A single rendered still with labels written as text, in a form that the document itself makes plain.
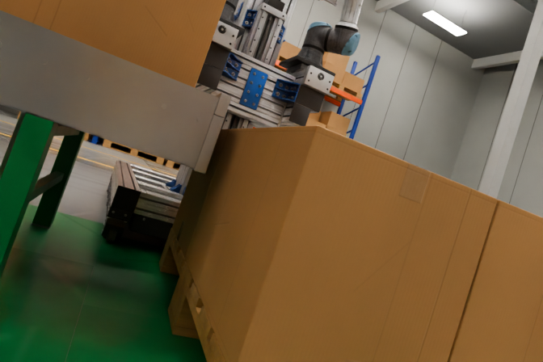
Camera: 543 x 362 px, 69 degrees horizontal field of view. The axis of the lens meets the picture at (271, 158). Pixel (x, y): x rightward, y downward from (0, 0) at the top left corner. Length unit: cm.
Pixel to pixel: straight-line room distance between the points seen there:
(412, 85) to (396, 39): 145
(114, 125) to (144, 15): 35
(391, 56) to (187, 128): 1163
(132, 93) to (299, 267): 59
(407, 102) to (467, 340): 1200
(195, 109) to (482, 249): 70
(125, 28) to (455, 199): 91
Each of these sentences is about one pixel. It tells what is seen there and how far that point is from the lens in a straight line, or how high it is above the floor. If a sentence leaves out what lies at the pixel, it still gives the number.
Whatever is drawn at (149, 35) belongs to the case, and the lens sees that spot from 119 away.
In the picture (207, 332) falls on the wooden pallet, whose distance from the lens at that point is 83.
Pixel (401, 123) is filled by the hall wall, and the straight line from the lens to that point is 1259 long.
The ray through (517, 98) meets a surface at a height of 198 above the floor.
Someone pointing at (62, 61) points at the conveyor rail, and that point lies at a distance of 103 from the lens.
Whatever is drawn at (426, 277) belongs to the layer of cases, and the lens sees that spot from 78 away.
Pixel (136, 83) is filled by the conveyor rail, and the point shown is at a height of 55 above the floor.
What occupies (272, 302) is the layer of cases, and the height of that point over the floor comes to 27.
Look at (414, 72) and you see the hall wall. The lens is 1297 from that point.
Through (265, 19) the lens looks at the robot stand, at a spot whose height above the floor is 118.
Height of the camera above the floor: 44
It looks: 3 degrees up
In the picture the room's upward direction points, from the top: 19 degrees clockwise
